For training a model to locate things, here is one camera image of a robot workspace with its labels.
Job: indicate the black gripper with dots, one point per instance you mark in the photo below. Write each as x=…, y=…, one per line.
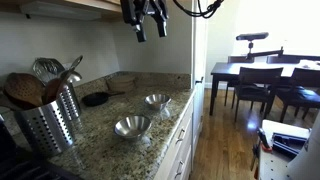
x=133, y=10

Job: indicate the silver metal bowl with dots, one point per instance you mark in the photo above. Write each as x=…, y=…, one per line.
x=157, y=100
x=132, y=126

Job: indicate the tall white cabinet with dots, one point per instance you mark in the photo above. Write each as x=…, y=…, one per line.
x=200, y=50

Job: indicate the wooden upper cabinet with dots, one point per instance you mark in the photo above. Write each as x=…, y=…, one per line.
x=100, y=3

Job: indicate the stack of wooden plates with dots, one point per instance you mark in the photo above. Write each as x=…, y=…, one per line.
x=120, y=83

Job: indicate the silver serving spoon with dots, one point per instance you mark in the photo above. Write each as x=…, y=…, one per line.
x=76, y=62

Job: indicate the dark wooden dining table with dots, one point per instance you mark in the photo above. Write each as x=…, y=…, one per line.
x=226, y=68

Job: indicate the silver ladle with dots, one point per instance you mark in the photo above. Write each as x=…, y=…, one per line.
x=74, y=76

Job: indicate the dark wooden dining chair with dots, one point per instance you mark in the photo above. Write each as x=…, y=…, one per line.
x=256, y=83
x=283, y=59
x=300, y=91
x=238, y=59

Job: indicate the small perforated steel utensil holder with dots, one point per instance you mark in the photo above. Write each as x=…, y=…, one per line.
x=71, y=103

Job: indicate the brown wooden spoon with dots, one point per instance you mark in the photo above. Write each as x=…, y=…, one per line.
x=52, y=90

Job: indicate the kitchen base cabinet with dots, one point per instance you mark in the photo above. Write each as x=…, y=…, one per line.
x=180, y=151

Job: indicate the large perforated steel utensil holder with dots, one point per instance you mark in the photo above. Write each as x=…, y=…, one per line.
x=45, y=128

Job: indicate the red and black clamp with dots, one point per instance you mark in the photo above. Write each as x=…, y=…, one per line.
x=261, y=140

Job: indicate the black tool case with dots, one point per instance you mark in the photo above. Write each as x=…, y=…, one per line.
x=288, y=141

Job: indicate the perforated workbench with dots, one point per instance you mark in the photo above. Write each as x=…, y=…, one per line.
x=276, y=166

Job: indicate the stainless steel stove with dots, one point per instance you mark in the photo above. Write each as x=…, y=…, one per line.
x=20, y=166

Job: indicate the black stereo camera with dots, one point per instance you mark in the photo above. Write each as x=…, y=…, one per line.
x=252, y=36

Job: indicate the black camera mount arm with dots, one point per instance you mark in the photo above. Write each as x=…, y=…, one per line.
x=263, y=53

